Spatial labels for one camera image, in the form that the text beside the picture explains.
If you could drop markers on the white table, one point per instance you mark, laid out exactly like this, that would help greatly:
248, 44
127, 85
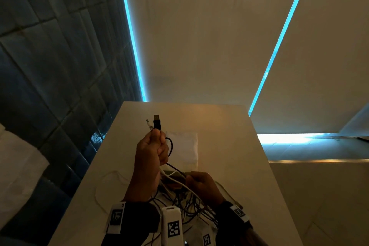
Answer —
216, 119

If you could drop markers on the window sill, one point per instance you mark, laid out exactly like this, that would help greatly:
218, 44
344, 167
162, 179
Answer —
302, 147

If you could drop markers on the white pillow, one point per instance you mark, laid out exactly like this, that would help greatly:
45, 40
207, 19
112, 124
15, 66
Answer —
20, 173

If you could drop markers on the person's right hand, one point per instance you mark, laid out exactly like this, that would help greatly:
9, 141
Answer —
206, 189

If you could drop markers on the white plastic pouch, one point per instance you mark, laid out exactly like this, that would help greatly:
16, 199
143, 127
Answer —
184, 147

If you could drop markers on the person's left hand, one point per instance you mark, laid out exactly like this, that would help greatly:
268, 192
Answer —
145, 168

